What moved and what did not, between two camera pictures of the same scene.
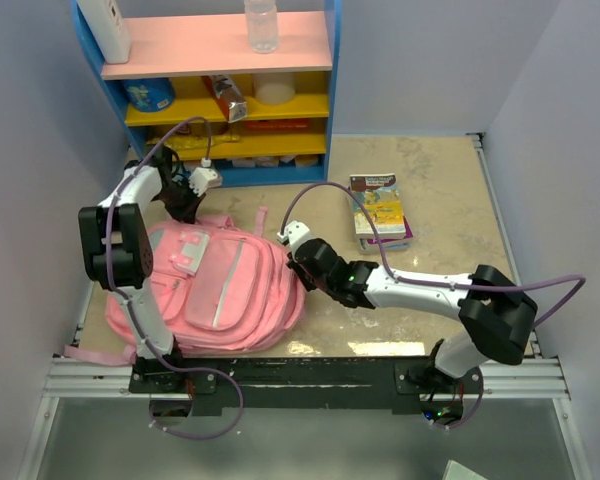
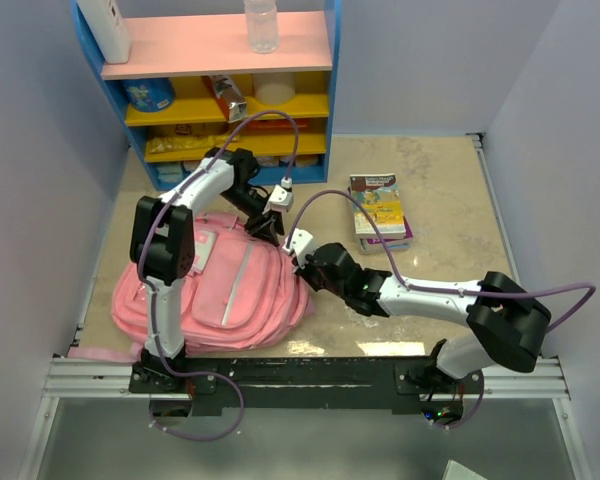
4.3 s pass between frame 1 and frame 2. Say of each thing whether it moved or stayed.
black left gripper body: moved
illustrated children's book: stayed
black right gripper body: stayed
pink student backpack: stayed
